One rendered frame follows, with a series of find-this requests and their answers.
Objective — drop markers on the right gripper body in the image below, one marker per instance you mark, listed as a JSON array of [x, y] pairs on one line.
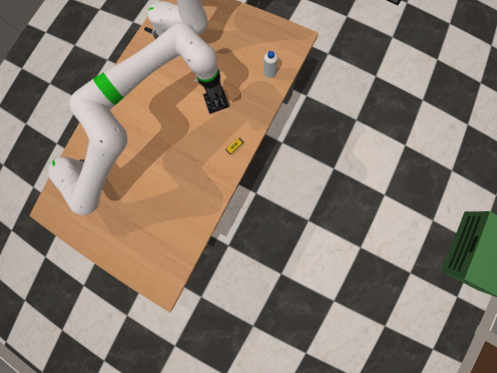
[[213, 88]]

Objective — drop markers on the yellow pocket level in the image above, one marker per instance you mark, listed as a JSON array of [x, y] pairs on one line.
[[233, 147]]

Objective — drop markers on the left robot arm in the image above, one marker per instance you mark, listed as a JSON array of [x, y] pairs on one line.
[[163, 15]]

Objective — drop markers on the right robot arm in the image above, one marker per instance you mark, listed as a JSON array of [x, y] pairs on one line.
[[91, 105]]

